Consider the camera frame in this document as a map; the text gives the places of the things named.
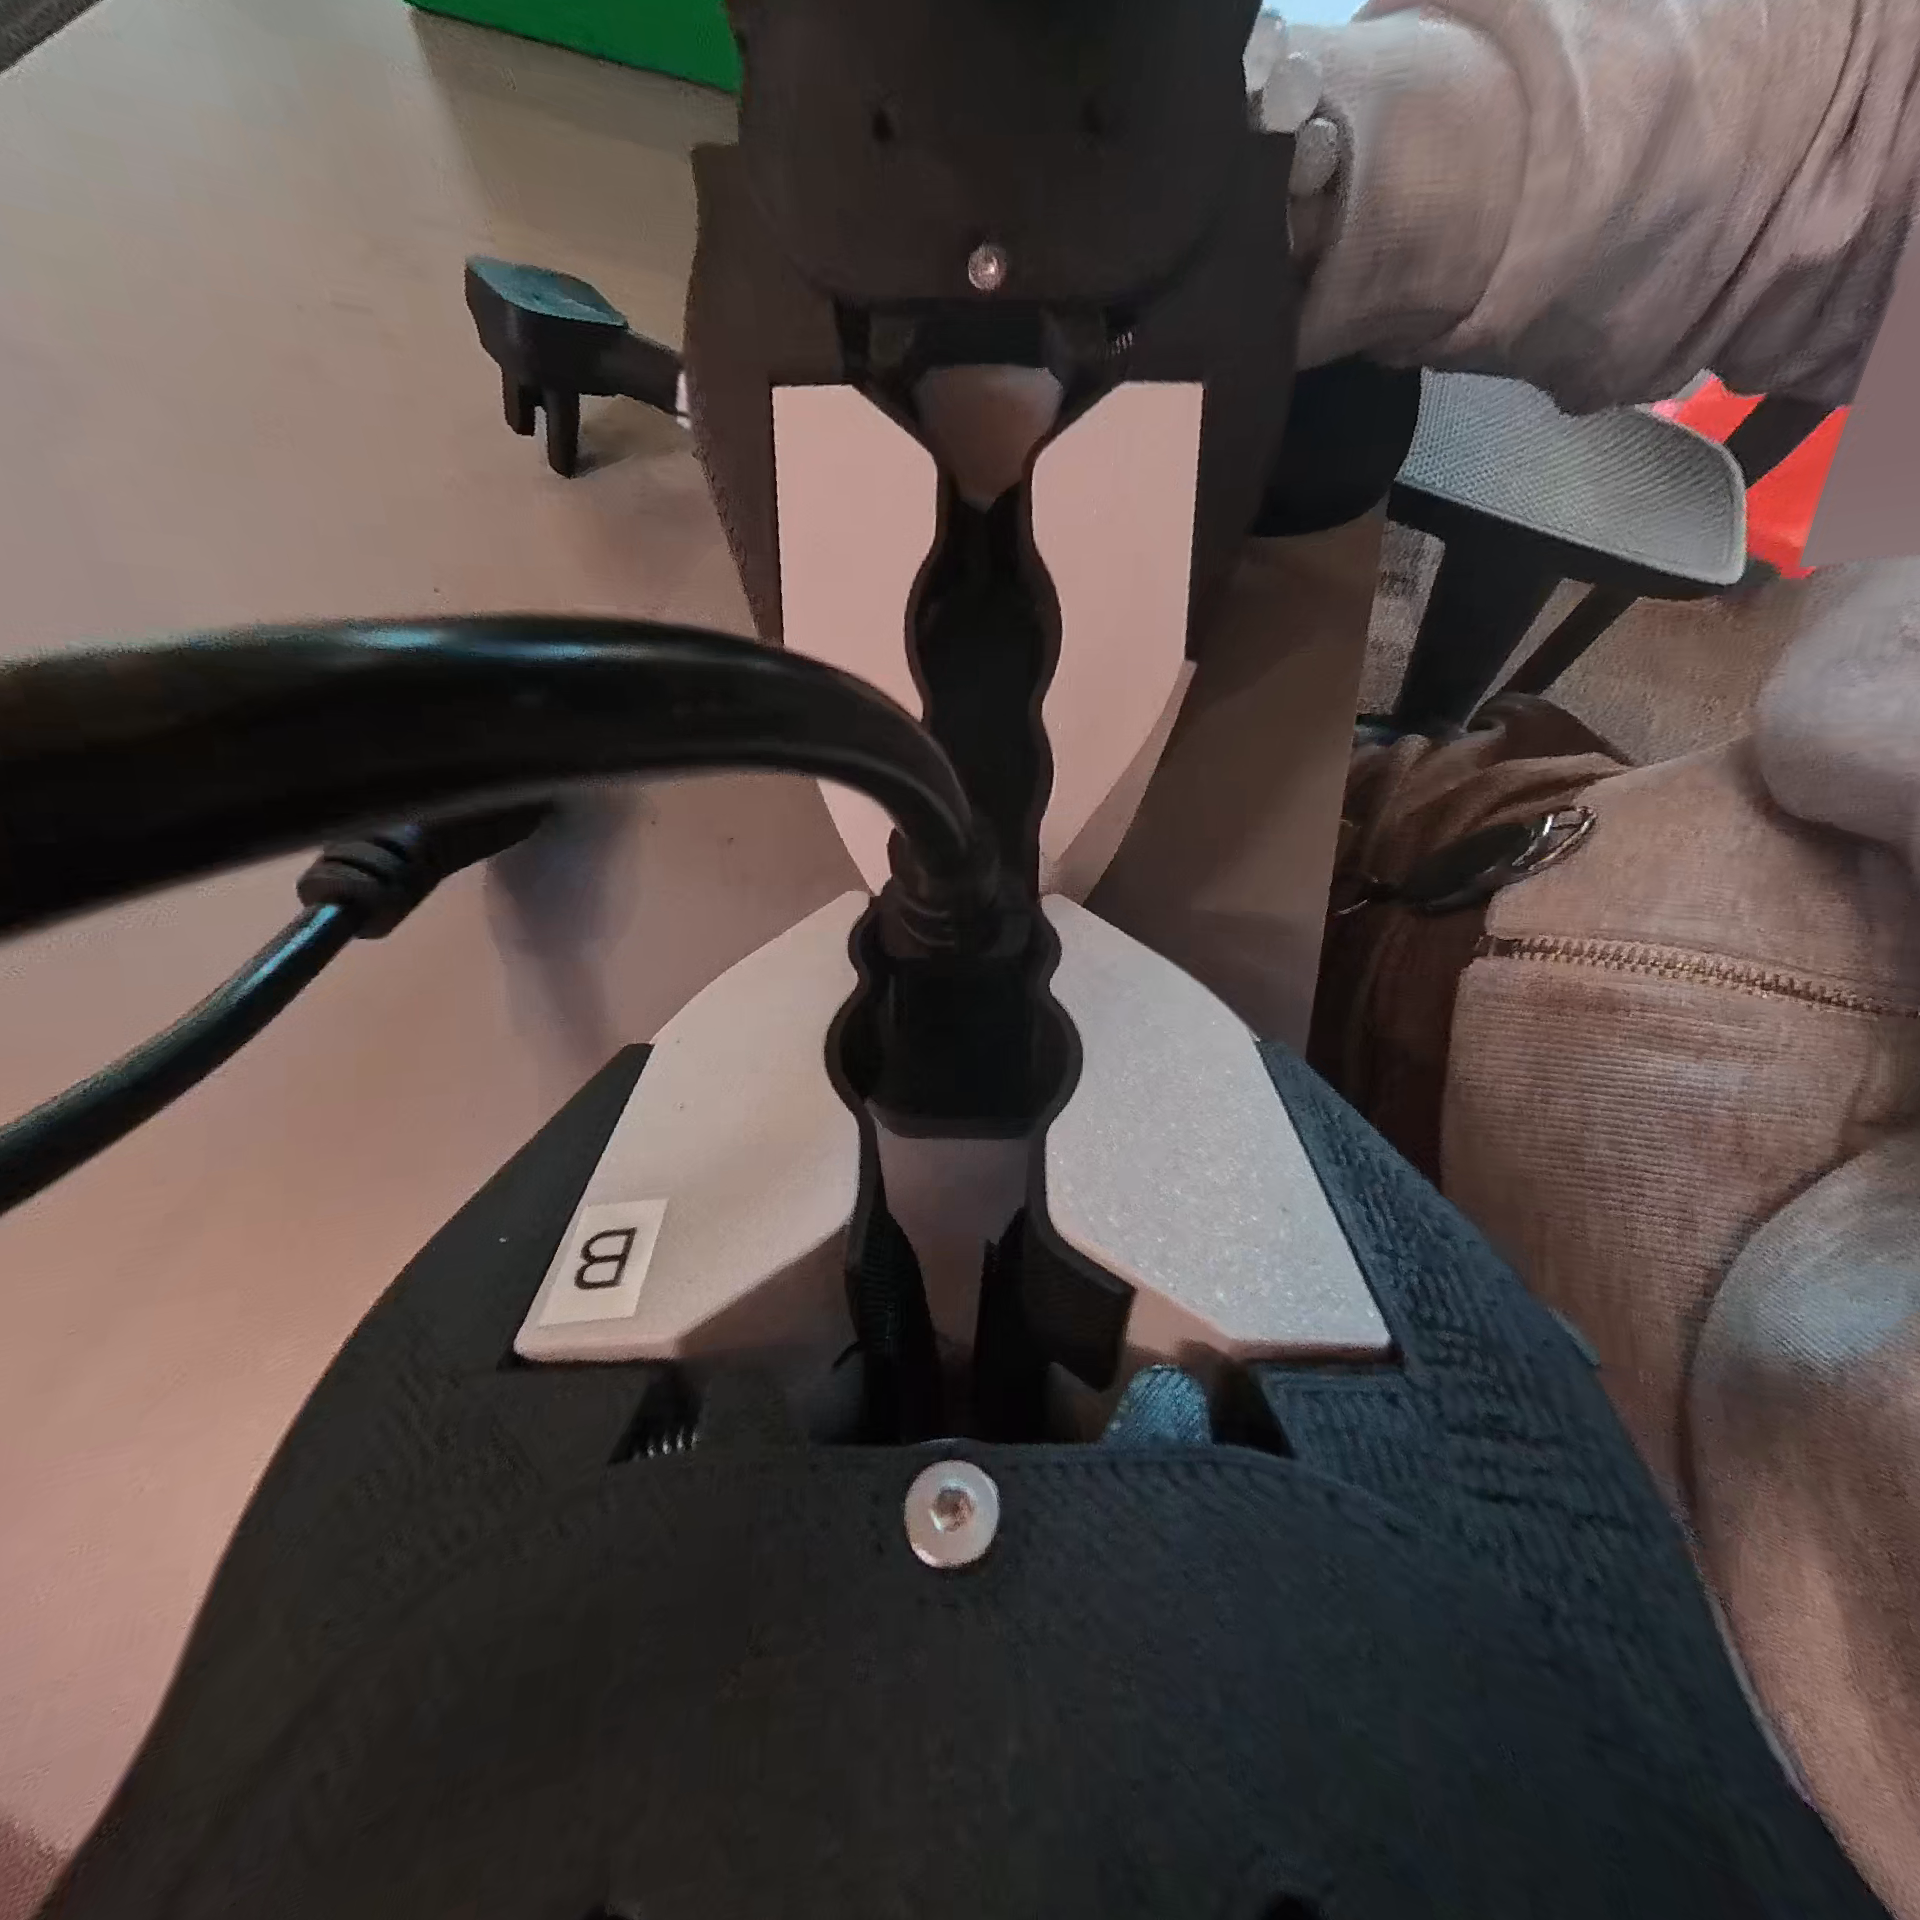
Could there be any black power strip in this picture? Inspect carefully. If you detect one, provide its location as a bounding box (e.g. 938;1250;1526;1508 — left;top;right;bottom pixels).
902;496;1069;904

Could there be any person's beige sweater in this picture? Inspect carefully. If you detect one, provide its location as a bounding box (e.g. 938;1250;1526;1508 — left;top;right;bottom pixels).
1750;563;1920;848

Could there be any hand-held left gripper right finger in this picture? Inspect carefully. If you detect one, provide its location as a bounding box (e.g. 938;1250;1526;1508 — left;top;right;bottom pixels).
1034;894;1392;1366

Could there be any grey office chair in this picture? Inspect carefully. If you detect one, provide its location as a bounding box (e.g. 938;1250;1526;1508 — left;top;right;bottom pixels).
1357;368;1752;736

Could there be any black power cable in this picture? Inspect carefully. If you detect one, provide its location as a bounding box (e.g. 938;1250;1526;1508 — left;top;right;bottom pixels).
0;617;1002;1220

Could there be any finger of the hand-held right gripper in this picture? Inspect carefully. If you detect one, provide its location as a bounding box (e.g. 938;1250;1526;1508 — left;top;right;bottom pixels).
768;381;963;904
1030;381;1203;904

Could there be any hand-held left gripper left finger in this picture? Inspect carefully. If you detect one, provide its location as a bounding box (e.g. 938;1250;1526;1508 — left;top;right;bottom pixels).
513;896;902;1369

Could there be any green plastic bin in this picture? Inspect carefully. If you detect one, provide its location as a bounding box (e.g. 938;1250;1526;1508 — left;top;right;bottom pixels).
401;0;746;97

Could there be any bright red object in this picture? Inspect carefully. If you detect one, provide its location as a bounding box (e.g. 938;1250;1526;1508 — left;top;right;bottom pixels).
1640;373;1853;578

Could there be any black flat angled plug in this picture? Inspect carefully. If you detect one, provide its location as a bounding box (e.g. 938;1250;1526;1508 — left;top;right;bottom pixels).
462;251;688;481

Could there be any person's right forearm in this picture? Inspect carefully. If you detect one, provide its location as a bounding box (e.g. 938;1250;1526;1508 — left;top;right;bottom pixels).
1281;0;1920;418

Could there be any black power plug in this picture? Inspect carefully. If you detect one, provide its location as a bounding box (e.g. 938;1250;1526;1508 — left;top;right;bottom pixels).
830;833;1085;1146

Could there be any metal keyring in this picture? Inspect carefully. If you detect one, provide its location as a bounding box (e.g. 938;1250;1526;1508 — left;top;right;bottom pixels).
1341;802;1600;921

